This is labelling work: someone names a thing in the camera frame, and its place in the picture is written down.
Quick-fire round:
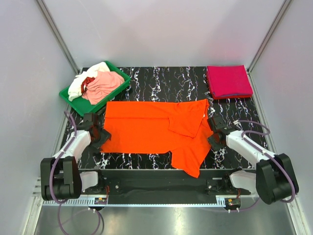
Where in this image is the orange t-shirt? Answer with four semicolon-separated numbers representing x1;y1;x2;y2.
101;99;213;178

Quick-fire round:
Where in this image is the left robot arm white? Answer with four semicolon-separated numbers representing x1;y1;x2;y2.
40;111;111;204

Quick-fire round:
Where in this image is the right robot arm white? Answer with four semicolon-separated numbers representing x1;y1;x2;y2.
207;115;299;205

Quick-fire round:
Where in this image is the green plastic tray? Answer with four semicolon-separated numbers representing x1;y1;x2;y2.
59;61;131;116

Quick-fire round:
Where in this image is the white t-shirt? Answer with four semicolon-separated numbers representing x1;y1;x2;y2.
68;62;110;102

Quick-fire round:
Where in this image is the pink t-shirt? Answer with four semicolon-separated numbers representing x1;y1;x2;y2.
82;71;125;105

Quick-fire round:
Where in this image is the folded blue t-shirt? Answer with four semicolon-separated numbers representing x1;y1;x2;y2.
212;93;253;99

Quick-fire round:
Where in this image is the red black patterned t-shirt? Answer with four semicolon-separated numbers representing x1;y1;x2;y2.
81;77;95;94

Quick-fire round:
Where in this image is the folded red t-shirt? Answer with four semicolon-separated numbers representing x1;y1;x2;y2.
208;74;253;99

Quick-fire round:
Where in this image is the folded magenta t-shirt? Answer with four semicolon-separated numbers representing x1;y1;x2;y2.
207;65;253;99

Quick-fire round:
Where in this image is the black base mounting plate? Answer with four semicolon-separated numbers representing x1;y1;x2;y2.
47;168;257;205

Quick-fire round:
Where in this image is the aluminium front rail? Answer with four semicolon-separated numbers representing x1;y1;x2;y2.
33;177;300;208

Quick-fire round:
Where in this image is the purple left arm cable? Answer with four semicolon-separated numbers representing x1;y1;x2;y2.
48;110;106;235

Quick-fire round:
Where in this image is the aluminium corner post left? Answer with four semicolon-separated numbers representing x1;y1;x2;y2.
35;0;80;74

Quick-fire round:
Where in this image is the aluminium corner post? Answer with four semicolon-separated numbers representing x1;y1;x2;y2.
35;0;80;74
247;0;293;74

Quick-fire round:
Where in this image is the aluminium corner post right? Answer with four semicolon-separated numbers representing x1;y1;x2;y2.
247;0;293;74

